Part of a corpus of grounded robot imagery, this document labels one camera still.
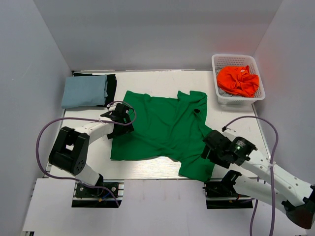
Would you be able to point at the folded light blue t shirt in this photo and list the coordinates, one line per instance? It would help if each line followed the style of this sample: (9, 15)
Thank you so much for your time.
(84, 91)

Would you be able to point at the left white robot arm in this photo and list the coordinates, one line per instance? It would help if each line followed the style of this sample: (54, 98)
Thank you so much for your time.
(70, 150)

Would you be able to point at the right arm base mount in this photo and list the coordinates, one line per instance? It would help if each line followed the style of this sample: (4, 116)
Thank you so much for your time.
(222, 195)

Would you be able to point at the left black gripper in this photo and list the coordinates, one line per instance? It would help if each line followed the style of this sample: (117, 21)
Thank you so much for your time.
(126, 129)

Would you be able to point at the green t shirt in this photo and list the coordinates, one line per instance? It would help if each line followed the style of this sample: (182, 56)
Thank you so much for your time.
(170, 127)

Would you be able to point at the grey garment in basket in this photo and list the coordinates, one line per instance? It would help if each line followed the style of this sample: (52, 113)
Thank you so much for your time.
(222, 92)

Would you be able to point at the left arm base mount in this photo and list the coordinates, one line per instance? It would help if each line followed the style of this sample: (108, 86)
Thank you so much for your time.
(84, 197)

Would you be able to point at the white plastic basket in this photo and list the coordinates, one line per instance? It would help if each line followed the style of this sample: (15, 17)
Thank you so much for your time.
(219, 61)

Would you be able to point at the folded black t shirt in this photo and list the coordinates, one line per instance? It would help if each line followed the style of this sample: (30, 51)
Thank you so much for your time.
(111, 86)

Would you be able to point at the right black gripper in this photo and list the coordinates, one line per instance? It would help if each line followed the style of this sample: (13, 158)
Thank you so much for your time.
(213, 159)

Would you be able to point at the orange t shirt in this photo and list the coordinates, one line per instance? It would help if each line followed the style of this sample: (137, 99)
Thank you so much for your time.
(238, 80)

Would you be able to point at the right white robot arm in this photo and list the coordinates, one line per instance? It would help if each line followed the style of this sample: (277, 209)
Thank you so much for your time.
(289, 194)

